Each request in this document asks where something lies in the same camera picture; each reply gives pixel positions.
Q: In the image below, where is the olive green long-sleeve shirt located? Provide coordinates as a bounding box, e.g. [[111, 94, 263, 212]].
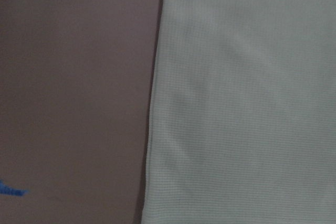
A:
[[141, 0, 335, 223]]

